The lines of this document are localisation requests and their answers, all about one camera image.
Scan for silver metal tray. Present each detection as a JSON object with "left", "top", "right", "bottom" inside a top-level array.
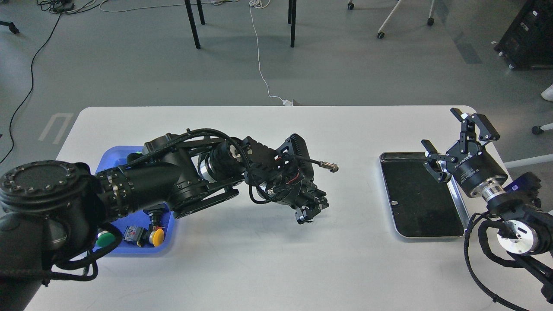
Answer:
[{"left": 379, "top": 152, "right": 468, "bottom": 240}]

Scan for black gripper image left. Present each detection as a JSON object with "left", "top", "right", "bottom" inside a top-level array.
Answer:
[{"left": 272, "top": 179, "right": 329, "bottom": 224}]

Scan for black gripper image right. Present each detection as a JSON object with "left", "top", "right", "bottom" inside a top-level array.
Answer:
[{"left": 421, "top": 108, "right": 508, "bottom": 197}]

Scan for blue plastic tray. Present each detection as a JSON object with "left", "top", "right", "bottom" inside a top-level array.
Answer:
[{"left": 96, "top": 146, "right": 176, "bottom": 257}]

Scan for blue contact block switch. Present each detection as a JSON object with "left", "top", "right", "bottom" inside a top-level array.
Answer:
[{"left": 123, "top": 225, "right": 142, "bottom": 244}]

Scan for black floor cable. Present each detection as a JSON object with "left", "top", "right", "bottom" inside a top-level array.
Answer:
[{"left": 0, "top": 0, "right": 100, "bottom": 164}]

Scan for green push button switch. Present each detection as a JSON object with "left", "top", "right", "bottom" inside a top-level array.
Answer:
[{"left": 95, "top": 230, "right": 116, "bottom": 248}]

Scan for black push button switch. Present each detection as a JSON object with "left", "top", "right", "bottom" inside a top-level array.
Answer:
[{"left": 143, "top": 203, "right": 168, "bottom": 230}]

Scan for yellow push button switch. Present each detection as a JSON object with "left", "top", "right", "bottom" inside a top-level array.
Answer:
[{"left": 136, "top": 228, "right": 165, "bottom": 248}]

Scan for black table legs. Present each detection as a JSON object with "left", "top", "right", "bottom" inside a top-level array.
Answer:
[{"left": 184, "top": 0, "right": 298, "bottom": 49}]

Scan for black equipment case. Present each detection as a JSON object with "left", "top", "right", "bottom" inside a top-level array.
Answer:
[{"left": 494, "top": 0, "right": 553, "bottom": 70}]

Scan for black robot arm image left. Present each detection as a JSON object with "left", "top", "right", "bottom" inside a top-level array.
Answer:
[{"left": 1, "top": 128, "right": 339, "bottom": 311}]

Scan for white charging cable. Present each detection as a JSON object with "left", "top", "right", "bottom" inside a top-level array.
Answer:
[{"left": 249, "top": 0, "right": 293, "bottom": 105}]

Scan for white rolling chair base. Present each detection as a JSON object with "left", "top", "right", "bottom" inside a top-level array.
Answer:
[{"left": 347, "top": 0, "right": 436, "bottom": 40}]

